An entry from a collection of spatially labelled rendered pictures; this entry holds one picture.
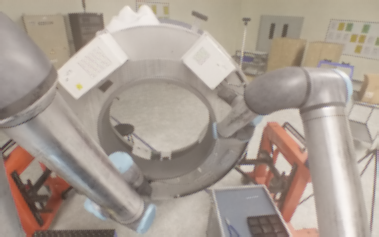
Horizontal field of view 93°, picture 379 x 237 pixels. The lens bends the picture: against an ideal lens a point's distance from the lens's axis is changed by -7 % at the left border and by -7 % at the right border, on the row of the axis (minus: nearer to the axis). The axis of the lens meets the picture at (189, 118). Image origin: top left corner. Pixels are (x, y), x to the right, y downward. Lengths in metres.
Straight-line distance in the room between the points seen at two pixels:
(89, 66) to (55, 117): 0.84
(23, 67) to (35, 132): 0.09
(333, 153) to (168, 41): 0.96
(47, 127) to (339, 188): 0.58
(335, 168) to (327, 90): 0.19
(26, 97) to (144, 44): 0.99
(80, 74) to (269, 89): 0.93
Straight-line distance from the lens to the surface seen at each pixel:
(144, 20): 1.24
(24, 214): 2.05
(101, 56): 1.10
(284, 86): 0.55
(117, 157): 0.73
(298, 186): 1.82
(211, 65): 1.11
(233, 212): 1.57
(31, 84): 0.27
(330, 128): 0.58
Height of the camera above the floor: 1.89
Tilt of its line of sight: 28 degrees down
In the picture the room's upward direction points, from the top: 2 degrees clockwise
